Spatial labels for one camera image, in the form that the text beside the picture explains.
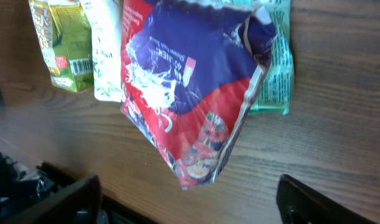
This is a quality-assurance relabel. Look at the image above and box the red purple snack packet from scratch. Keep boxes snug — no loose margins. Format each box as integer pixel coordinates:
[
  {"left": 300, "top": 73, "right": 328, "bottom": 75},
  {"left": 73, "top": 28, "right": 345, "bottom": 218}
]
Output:
[{"left": 121, "top": 0, "right": 277, "bottom": 190}]

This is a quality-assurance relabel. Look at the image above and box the teal wet wipes packet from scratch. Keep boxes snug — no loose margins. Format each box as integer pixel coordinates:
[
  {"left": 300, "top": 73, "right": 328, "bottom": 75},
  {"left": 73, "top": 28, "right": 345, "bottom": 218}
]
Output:
[{"left": 230, "top": 0, "right": 294, "bottom": 115}]

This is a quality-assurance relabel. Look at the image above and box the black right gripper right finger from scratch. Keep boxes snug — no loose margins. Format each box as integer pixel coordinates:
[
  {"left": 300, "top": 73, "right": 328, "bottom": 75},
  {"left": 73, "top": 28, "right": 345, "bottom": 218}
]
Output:
[{"left": 276, "top": 174, "right": 374, "bottom": 224}]

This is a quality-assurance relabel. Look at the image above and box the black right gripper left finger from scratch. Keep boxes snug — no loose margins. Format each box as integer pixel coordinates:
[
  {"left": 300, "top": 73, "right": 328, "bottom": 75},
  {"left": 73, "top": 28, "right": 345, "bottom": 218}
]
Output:
[{"left": 2, "top": 175, "right": 102, "bottom": 224}]

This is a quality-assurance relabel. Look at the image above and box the white cream tube gold cap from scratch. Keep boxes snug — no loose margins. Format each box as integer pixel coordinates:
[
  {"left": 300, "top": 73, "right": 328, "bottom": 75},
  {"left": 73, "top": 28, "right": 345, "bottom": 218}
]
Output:
[{"left": 80, "top": 0, "right": 123, "bottom": 102}]

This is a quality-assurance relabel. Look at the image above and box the green tea box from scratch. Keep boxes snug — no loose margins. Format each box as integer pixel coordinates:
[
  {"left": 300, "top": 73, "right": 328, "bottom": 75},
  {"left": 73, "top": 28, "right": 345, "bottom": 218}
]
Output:
[{"left": 28, "top": 0, "right": 94, "bottom": 92}]

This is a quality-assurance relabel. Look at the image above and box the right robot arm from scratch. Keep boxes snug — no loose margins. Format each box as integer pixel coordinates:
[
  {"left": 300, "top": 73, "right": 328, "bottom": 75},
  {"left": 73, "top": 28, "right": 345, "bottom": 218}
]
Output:
[{"left": 0, "top": 153, "right": 370, "bottom": 224}]

